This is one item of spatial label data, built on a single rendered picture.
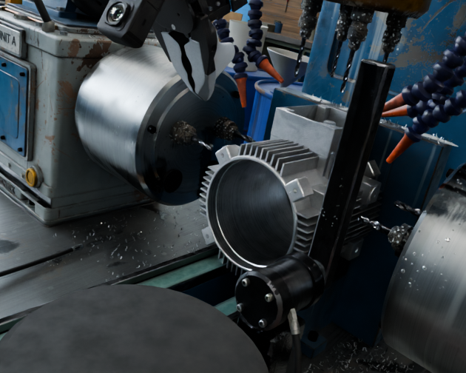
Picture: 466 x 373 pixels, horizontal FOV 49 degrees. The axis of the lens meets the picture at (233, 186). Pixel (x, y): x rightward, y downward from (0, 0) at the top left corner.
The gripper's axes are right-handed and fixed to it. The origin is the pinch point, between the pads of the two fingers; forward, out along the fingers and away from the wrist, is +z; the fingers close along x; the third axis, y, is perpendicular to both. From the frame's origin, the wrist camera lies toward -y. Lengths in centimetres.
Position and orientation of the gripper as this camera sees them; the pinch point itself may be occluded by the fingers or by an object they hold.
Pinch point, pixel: (198, 93)
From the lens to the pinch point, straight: 61.7
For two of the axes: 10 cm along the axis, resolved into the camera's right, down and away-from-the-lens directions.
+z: 1.8, 7.1, 6.8
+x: -7.2, -3.8, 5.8
